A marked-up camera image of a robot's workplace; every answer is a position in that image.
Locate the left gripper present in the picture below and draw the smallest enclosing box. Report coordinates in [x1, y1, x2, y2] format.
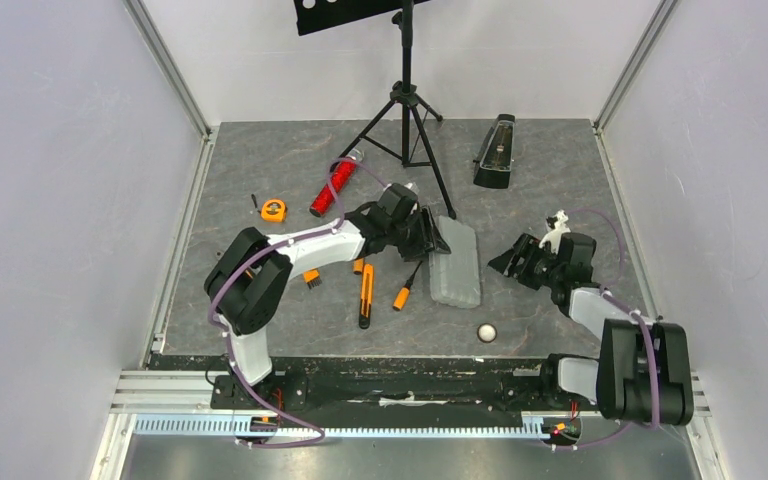
[387, 206, 450, 263]

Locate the grey plastic tool case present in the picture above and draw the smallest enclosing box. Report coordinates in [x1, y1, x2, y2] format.
[429, 216, 481, 309]

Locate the orange handled screwdriver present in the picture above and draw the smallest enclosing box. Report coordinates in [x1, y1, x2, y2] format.
[392, 261, 423, 312]
[352, 258, 365, 275]

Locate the orange black utility knife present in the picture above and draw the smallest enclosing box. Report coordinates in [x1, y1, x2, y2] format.
[358, 263, 375, 329]

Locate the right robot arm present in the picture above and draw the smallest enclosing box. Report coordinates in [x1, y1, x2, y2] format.
[488, 233, 695, 426]

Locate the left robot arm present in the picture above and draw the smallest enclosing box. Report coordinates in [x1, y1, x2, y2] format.
[204, 183, 451, 408]

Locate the black metronome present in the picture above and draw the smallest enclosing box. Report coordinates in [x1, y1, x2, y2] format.
[472, 114, 516, 190]

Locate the red glitter tube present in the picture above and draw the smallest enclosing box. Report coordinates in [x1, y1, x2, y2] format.
[309, 149, 364, 217]

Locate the black tripod stand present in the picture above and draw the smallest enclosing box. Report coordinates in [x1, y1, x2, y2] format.
[339, 0, 457, 219]

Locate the orange hex key set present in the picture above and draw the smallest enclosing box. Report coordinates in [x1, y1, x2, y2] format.
[303, 269, 322, 289]

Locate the orange tape measure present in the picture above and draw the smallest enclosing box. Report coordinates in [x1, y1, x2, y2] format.
[260, 198, 287, 223]

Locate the black perforated stand plate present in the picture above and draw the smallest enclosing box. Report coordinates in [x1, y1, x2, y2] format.
[293, 0, 426, 36]

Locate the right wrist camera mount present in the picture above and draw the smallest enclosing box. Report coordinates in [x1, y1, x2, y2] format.
[539, 209, 570, 254]

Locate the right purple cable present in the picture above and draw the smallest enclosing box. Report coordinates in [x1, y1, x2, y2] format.
[542, 208, 664, 452]

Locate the purple cable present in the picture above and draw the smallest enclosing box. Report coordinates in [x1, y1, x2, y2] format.
[207, 156, 392, 450]
[542, 208, 664, 452]

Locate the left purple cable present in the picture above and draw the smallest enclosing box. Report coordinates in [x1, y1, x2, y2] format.
[207, 156, 392, 450]

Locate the grey slotted cable duct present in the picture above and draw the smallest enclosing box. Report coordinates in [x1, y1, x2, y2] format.
[133, 413, 548, 440]

